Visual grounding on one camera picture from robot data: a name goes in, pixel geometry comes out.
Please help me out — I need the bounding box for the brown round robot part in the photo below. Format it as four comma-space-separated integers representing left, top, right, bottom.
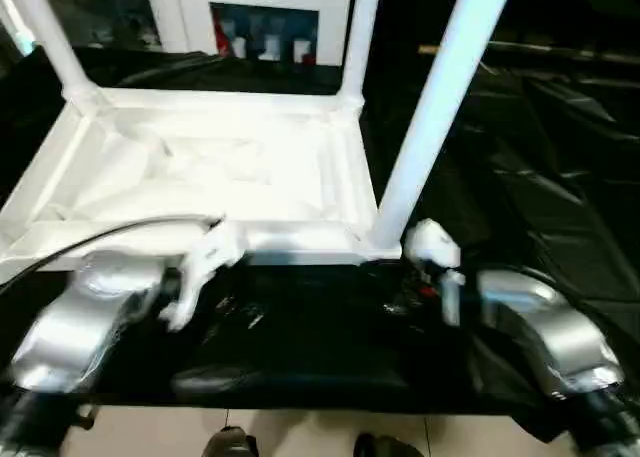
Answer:
352, 430, 427, 457
203, 426, 260, 457

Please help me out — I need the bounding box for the white teal patterned curtain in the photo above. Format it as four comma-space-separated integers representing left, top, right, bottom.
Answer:
0, 0, 37, 57

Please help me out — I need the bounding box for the black folding table frame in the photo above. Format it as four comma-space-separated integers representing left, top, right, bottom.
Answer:
73, 403, 97, 431

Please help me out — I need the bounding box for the long dark metal rod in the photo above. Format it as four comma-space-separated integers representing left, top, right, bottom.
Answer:
486, 40, 640, 67

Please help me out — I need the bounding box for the red bottle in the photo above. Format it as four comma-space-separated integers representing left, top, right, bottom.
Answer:
213, 16, 230, 57

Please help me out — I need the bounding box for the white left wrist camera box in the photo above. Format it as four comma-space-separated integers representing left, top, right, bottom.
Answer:
156, 215, 242, 334

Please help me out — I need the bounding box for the black backdrop cloth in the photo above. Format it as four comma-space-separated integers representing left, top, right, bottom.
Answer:
362, 0, 640, 48

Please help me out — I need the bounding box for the white plastic table leg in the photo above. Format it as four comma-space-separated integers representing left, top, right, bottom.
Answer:
7, 0, 107, 109
368, 0, 520, 254
336, 0, 385, 109

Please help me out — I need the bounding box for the white plastic table top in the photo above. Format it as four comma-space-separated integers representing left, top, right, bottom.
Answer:
0, 86, 405, 287

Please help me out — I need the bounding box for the black work surface mat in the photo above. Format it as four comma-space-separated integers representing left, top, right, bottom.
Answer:
0, 44, 640, 446

